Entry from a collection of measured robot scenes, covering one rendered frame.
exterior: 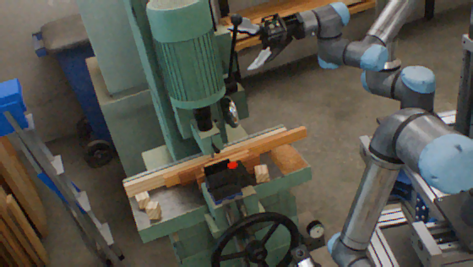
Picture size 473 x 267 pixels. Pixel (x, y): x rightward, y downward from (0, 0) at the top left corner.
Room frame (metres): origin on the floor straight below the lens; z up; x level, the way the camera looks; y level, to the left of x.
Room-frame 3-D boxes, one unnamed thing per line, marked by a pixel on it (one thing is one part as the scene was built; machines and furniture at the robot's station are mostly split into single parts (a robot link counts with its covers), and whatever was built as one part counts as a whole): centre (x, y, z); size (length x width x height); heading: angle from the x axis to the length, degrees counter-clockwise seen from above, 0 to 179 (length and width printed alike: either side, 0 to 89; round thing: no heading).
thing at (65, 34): (3.09, 0.83, 0.48); 0.64 x 0.54 x 0.97; 108
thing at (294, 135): (1.35, 0.00, 0.92); 0.54 x 0.02 x 0.04; 104
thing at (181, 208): (1.22, 0.07, 0.87); 0.61 x 0.30 x 0.06; 104
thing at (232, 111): (1.48, -0.01, 1.02); 0.12 x 0.03 x 0.12; 14
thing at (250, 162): (1.25, 0.04, 0.93); 0.22 x 0.01 x 0.06; 104
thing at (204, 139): (1.35, 0.08, 1.03); 0.14 x 0.07 x 0.09; 14
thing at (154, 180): (1.34, 0.10, 0.93); 0.60 x 0.02 x 0.05; 104
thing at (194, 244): (1.44, 0.11, 0.76); 0.57 x 0.45 x 0.09; 14
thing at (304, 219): (1.25, -0.21, 0.58); 0.12 x 0.08 x 0.08; 14
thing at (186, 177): (1.30, 0.09, 0.92); 0.25 x 0.02 x 0.05; 104
